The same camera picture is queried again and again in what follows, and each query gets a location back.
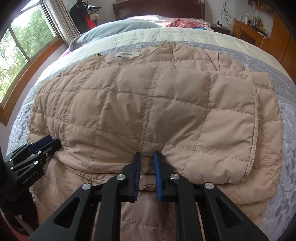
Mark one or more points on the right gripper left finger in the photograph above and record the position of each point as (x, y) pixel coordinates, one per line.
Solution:
(93, 212)

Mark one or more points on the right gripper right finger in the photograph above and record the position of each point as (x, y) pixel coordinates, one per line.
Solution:
(203, 212)

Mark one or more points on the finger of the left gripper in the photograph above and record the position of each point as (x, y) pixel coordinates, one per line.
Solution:
(40, 145)

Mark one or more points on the beige quilted jacket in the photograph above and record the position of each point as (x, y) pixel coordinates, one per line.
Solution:
(150, 120)

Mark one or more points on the hanging dark clothes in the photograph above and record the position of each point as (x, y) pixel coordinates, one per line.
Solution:
(84, 16)

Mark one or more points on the cream bed sheet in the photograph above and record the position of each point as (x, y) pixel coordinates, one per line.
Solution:
(155, 35)

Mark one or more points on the beige curtain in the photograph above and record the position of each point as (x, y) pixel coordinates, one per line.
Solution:
(62, 20)

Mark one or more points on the grey quilted bedspread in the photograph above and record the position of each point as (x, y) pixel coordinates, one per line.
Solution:
(277, 138)

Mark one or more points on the grey pillow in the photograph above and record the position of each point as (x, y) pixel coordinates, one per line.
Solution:
(109, 29)

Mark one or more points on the large wooden wardrobe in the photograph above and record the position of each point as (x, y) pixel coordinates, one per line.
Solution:
(282, 46)

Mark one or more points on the wooden desk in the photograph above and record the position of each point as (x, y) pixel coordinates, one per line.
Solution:
(250, 34)

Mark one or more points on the red patterned cloth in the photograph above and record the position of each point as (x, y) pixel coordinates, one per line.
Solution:
(180, 23)

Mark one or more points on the dark wooden headboard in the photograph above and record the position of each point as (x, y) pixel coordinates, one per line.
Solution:
(166, 8)

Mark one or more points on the window with wooden frame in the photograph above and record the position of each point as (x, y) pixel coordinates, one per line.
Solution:
(28, 40)

